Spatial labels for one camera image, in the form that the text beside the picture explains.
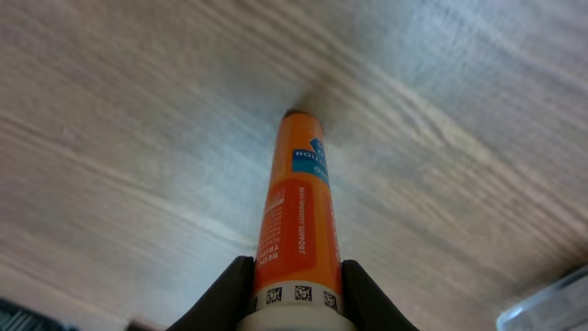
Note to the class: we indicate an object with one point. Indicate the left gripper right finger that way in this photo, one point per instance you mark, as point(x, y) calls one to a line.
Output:
point(366, 304)

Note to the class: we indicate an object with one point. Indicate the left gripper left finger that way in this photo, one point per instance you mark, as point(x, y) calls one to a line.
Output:
point(224, 303)

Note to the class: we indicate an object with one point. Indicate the orange tube white cap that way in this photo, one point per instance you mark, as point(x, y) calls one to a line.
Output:
point(297, 266)

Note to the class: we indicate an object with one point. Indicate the clear plastic container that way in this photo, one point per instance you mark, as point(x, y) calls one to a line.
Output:
point(561, 306)

